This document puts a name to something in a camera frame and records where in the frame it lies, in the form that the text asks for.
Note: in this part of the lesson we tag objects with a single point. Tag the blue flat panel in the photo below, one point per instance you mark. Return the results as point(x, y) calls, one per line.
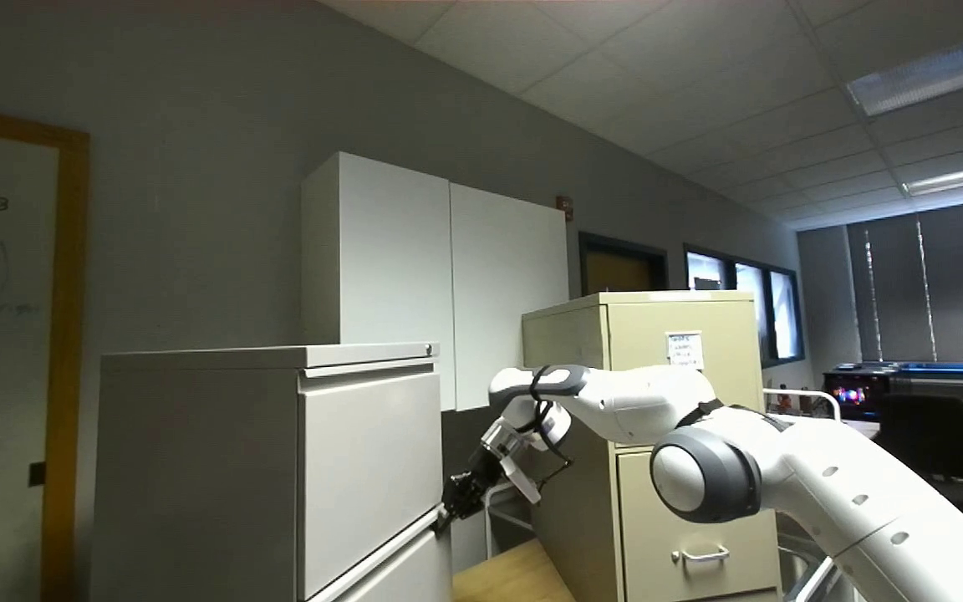
point(953, 370)

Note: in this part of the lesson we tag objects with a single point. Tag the white wall cabinet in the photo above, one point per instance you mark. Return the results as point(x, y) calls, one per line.
point(437, 279)

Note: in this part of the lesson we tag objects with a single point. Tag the beige cabinet drawer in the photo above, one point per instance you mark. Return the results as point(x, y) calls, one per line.
point(727, 523)
point(650, 330)

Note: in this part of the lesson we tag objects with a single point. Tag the dark framed window pane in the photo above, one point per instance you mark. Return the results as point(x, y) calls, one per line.
point(783, 315)
point(703, 271)
point(751, 311)

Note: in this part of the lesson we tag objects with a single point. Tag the beige cabinet lower drawer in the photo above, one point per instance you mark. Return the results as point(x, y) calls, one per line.
point(727, 523)

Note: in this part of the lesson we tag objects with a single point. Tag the narrow ceiling light panel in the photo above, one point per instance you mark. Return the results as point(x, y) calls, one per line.
point(961, 175)

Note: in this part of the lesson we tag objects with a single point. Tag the black office chair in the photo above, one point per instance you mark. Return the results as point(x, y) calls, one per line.
point(927, 446)

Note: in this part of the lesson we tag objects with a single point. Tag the small black whiteboard clip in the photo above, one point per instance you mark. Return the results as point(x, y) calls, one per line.
point(36, 471)

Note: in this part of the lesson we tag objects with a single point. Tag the wood framed whiteboard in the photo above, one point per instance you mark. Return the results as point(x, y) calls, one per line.
point(3, 337)

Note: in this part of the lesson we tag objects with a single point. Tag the beige filing cabinet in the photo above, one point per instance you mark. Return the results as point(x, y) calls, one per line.
point(638, 322)

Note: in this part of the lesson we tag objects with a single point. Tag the gray window blinds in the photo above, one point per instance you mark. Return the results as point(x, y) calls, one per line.
point(927, 290)

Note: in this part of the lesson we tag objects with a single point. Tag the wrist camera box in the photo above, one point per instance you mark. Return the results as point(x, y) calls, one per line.
point(523, 479)

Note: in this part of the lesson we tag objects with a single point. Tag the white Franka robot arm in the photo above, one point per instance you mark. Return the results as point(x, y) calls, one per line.
point(837, 479)

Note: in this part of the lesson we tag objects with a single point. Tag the dark framed doorway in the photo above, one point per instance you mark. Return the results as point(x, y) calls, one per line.
point(619, 270)

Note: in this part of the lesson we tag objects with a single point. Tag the gray filing cabinet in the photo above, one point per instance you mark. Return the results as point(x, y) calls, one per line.
point(203, 479)

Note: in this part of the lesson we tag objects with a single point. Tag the device with pink light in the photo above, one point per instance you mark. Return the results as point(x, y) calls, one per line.
point(852, 392)

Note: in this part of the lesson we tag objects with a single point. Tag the white metal rail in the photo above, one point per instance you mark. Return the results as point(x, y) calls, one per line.
point(802, 392)

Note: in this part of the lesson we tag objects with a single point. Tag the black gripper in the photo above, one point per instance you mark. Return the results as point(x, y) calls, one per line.
point(490, 470)

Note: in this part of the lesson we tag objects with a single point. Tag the large ceiling light panel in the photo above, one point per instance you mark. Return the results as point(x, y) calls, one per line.
point(936, 71)

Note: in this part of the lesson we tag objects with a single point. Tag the white handwritten label card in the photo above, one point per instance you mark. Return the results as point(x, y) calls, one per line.
point(684, 350)

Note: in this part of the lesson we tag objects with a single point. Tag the beige cabinet upper drawer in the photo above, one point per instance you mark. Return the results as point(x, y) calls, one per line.
point(650, 330)

